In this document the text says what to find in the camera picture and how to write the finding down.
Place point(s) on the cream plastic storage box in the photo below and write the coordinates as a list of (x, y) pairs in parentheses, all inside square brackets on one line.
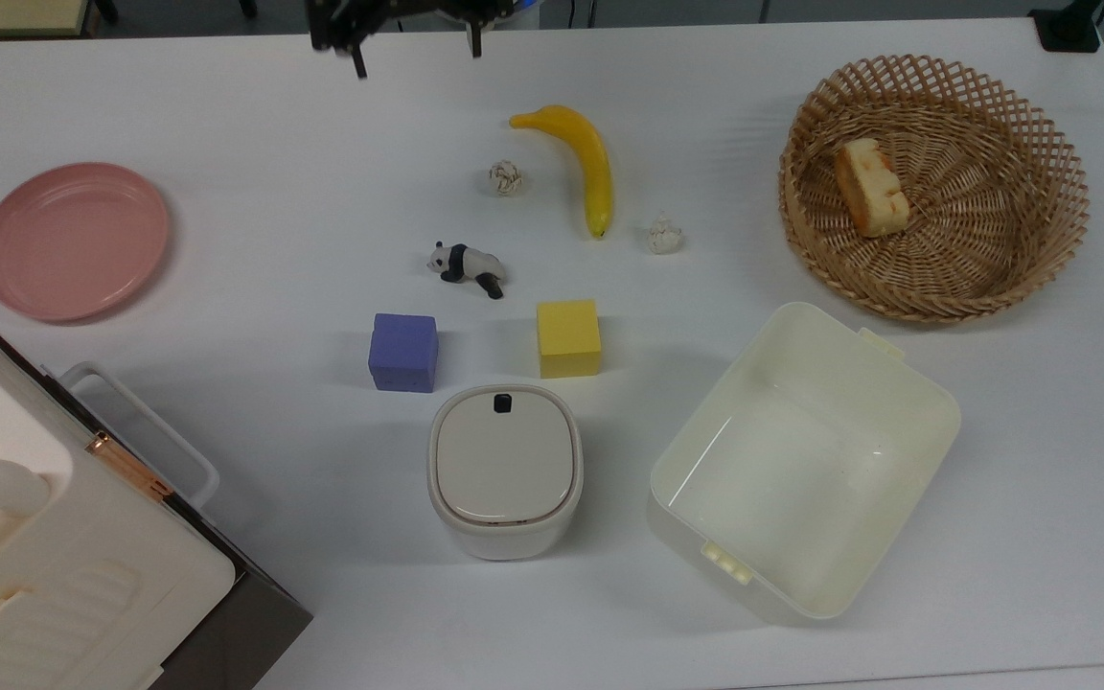
[(801, 479)]

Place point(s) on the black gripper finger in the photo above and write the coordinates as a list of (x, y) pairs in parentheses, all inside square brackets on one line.
[(476, 40), (359, 62)]

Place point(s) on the pink plate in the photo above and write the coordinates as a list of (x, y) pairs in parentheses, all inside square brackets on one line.
[(73, 240)]

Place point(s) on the purple foam cube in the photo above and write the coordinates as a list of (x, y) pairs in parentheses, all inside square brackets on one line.
[(403, 353)]

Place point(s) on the yellow foam cube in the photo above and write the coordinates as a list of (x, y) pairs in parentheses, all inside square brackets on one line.
[(568, 337)]

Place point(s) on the yellow banana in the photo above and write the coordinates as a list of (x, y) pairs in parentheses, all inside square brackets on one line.
[(595, 163)]

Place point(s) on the woven wicker basket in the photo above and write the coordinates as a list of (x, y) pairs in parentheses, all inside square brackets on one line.
[(993, 240)]

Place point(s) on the bread piece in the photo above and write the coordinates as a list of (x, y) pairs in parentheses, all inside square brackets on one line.
[(870, 187)]

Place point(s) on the brown drawer cabinet frame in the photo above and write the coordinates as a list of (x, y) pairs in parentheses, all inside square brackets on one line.
[(245, 632)]

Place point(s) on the wooden side desk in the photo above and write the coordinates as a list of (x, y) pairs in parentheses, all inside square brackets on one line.
[(6, 14)]

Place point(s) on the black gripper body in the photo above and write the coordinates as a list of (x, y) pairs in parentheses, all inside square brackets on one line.
[(351, 19)]

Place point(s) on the cream lidded trash can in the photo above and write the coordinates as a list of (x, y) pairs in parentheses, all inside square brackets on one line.
[(504, 470)]

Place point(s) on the panda figurine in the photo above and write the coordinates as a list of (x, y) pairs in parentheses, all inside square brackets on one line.
[(466, 264)]

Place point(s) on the black stand base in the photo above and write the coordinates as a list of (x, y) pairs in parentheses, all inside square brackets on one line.
[(1068, 29)]

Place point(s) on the cream plastic cabinet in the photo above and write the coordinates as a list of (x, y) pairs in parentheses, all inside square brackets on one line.
[(82, 594)]

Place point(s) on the crumpled paper ball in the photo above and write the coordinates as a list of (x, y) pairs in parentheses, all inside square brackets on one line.
[(665, 235), (506, 178)]

